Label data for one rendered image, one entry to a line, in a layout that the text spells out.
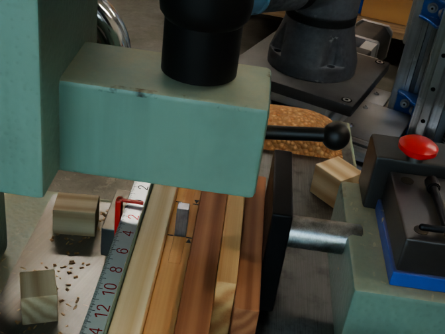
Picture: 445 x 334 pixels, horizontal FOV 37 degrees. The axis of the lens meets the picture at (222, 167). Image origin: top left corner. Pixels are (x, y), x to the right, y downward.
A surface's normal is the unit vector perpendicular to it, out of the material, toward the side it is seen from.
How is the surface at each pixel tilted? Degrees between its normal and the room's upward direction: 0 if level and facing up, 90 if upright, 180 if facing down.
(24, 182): 90
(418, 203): 0
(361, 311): 90
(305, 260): 0
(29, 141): 90
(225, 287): 90
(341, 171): 0
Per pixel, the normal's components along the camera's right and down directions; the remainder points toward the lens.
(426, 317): -0.08, 0.52
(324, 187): -0.78, 0.25
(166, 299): 0.12, -0.84
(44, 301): 0.28, 0.54
